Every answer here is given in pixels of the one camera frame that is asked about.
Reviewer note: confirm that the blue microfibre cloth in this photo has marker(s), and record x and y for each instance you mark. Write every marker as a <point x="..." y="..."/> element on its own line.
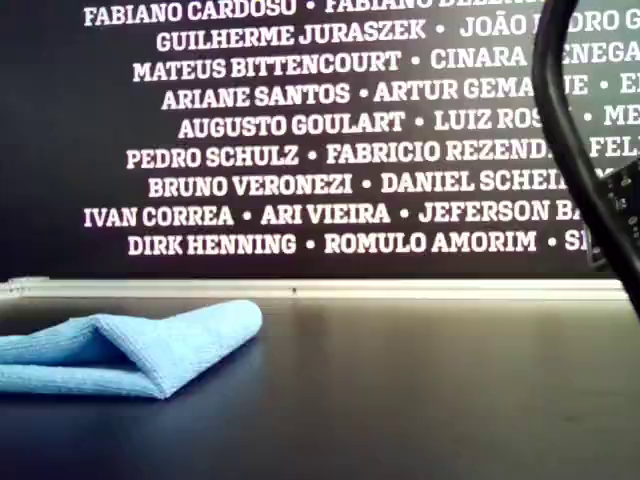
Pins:
<point x="190" y="340"/>

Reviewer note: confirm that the black banner with white names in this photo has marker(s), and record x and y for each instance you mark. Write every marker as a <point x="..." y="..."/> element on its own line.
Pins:
<point x="50" y="125"/>

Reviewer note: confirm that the aluminium table frame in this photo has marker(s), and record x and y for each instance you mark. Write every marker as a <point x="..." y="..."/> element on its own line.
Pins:
<point x="350" y="289"/>

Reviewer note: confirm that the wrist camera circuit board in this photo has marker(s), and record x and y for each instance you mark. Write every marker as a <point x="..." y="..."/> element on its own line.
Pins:
<point x="622" y="200"/>

